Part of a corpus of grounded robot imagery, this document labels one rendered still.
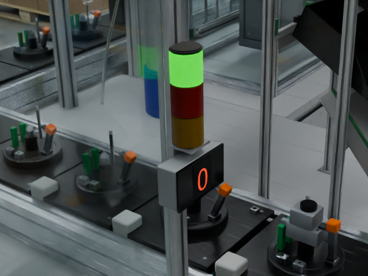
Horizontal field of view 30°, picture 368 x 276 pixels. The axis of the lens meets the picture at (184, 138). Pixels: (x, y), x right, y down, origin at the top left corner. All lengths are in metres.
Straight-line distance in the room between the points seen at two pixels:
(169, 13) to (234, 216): 0.56
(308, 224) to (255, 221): 0.20
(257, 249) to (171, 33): 0.50
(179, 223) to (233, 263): 0.16
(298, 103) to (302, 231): 1.03
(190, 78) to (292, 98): 1.28
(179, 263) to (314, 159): 0.79
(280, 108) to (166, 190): 1.18
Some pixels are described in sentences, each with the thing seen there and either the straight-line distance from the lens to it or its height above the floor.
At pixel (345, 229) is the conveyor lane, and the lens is 1.42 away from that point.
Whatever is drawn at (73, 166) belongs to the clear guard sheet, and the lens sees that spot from 0.93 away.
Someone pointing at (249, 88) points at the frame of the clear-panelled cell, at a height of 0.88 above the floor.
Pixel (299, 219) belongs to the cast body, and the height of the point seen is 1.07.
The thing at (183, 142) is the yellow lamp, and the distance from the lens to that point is 1.04.
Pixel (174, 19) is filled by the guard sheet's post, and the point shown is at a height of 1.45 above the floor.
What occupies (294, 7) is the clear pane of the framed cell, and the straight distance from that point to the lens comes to 2.29.
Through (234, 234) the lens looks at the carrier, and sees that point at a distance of 1.36.
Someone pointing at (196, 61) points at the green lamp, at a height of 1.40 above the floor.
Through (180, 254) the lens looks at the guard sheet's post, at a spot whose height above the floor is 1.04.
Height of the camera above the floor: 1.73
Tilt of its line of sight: 26 degrees down
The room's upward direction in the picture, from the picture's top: 2 degrees counter-clockwise
